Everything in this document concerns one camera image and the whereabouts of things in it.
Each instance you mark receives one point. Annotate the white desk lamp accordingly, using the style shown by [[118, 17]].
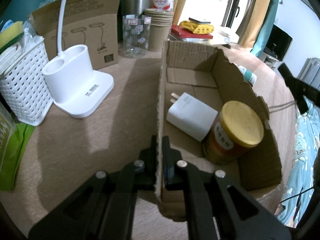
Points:
[[76, 88]]

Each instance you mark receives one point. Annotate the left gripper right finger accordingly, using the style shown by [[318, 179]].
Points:
[[216, 207]]

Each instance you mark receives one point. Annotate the brown lamp packaging box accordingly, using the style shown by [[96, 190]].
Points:
[[89, 22]]

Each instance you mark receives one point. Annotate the stack of brown paper cups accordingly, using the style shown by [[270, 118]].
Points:
[[160, 27]]

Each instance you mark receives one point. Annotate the yellow lid can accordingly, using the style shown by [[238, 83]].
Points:
[[235, 130]]

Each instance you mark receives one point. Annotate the yellow snack package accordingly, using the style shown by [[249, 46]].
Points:
[[196, 28]]

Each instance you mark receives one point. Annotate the yellow curtain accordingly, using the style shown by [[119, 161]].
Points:
[[251, 23]]

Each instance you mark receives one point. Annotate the yellow green sponge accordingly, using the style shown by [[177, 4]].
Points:
[[11, 35]]

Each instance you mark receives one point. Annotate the white power adapter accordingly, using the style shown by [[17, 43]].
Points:
[[191, 115]]

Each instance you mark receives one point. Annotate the black monitor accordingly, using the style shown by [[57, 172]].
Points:
[[278, 43]]

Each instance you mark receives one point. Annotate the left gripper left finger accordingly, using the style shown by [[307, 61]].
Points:
[[102, 207]]

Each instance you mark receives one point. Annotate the stainless steel thermos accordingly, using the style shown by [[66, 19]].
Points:
[[134, 7]]

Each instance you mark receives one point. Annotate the green paper cup package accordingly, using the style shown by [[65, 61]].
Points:
[[14, 139]]

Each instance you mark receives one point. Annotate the white pill bottle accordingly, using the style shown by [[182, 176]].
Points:
[[248, 75]]

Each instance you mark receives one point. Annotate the white perforated plastic basket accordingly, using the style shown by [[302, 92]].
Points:
[[24, 88]]

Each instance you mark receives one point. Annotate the white scale device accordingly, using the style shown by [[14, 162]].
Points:
[[200, 21]]

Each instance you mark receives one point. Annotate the cardboard box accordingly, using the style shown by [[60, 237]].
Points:
[[196, 80]]

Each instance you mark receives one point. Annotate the red book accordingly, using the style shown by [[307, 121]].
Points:
[[185, 33]]

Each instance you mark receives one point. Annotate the clear patterned glass jar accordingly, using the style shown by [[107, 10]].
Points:
[[136, 32]]

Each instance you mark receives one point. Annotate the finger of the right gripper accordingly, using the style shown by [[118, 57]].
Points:
[[299, 89]]

